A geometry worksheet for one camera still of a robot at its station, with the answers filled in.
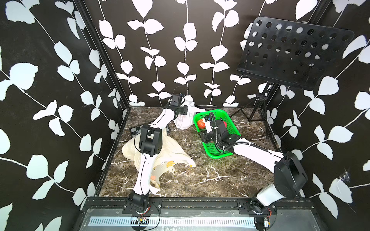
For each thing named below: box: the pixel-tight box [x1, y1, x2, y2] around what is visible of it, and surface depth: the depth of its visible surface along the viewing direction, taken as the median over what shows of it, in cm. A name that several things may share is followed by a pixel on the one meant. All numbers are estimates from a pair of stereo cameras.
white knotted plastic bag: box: [173, 94, 206, 130], surface depth 106 cm
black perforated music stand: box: [229, 16, 355, 153], surface depth 65 cm
